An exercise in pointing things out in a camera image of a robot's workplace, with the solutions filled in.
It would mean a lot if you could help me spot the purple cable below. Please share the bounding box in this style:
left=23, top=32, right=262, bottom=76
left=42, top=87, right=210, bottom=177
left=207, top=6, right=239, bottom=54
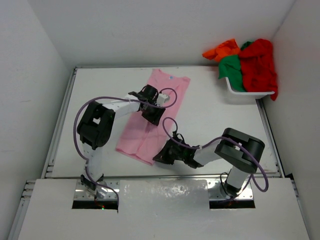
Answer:
left=72, top=87, right=178, bottom=201
left=162, top=116, right=268, bottom=201

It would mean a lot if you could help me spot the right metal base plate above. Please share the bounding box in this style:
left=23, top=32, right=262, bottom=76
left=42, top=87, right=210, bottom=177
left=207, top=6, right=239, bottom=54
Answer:
left=207, top=178, right=254, bottom=202

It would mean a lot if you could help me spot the orange t-shirt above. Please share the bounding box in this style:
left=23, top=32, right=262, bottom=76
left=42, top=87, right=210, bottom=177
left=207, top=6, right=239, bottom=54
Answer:
left=202, top=38, right=241, bottom=62

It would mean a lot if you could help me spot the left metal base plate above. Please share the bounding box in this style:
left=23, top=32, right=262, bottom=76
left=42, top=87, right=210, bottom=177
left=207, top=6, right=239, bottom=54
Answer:
left=73, top=179, right=120, bottom=202

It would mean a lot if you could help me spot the pink t-shirt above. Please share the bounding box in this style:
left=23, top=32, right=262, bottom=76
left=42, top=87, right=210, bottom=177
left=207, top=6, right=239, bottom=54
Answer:
left=115, top=69, right=191, bottom=166

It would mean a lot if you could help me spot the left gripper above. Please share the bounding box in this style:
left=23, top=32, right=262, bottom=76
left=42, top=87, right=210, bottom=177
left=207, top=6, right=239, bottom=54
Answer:
left=141, top=100, right=165, bottom=126

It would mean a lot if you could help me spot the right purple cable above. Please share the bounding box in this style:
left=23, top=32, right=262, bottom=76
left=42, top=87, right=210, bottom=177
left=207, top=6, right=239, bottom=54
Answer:
left=162, top=116, right=268, bottom=201

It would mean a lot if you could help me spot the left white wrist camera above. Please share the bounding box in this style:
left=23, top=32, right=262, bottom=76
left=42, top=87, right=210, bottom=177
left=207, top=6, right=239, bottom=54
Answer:
left=156, top=93, right=170, bottom=106

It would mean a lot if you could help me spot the green t-shirt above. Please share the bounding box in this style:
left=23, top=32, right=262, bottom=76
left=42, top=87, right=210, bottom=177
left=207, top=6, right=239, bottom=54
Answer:
left=218, top=41, right=253, bottom=92

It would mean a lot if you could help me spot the metal base plate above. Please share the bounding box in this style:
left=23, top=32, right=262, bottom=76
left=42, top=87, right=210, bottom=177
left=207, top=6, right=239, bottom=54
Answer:
left=73, top=179, right=120, bottom=202
left=207, top=178, right=254, bottom=202

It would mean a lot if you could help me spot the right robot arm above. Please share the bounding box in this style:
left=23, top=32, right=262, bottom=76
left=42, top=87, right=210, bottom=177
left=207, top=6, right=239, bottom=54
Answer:
left=153, top=127, right=265, bottom=200

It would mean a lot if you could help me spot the white plastic basket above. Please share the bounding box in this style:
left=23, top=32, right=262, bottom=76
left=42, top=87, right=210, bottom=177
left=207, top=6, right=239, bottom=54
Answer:
left=224, top=77, right=275, bottom=101

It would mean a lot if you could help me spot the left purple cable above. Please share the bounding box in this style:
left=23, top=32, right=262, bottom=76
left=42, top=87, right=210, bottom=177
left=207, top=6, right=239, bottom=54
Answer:
left=72, top=87, right=178, bottom=201

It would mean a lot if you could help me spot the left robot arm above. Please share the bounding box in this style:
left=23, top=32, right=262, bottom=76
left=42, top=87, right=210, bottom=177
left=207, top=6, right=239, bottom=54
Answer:
left=73, top=84, right=170, bottom=195

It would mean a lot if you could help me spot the red t-shirt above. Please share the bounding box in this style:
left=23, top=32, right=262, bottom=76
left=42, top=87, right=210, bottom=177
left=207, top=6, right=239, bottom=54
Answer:
left=238, top=38, right=278, bottom=101

